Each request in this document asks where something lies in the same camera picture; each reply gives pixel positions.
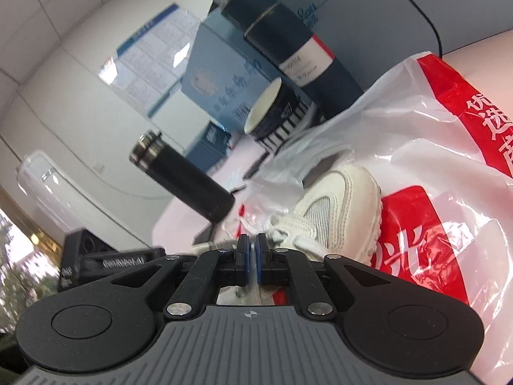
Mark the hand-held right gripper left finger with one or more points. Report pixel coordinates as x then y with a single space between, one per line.
248 256

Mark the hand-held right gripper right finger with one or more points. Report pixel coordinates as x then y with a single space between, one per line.
259 256

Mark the window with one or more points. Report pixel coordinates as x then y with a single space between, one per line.
16 272

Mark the white air conditioner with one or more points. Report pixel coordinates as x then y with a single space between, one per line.
52 184

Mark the black thermos bottle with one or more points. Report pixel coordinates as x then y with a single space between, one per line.
188 184

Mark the small teal box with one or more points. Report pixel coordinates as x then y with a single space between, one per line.
208 148

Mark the striped ceramic bowl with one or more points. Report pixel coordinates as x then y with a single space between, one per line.
288 132

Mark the dark blue ceramic bowl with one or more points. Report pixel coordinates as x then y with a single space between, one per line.
280 112

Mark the red and white plastic bag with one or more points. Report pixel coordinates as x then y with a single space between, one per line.
400 148

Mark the light blue box with label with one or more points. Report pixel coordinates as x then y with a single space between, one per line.
216 72

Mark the dark blue vacuum bottle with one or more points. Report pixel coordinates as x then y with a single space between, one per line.
264 24

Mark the large light blue cardboard box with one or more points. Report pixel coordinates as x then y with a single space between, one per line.
380 8

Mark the white wall socket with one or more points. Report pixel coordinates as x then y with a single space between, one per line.
99 167

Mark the wall poster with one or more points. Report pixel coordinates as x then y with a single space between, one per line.
152 60

